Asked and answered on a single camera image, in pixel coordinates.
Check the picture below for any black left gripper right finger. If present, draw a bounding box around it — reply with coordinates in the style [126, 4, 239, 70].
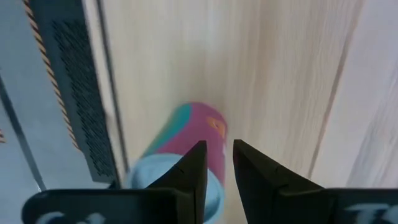
[232, 139, 398, 224]

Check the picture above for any black floor tape line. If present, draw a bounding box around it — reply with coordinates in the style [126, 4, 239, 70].
[0, 76, 47, 191]

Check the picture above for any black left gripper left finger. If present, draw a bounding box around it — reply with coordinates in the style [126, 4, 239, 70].
[21, 139, 208, 224]

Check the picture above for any corn can pink teal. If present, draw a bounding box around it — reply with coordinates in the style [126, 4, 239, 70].
[124, 101, 228, 224]

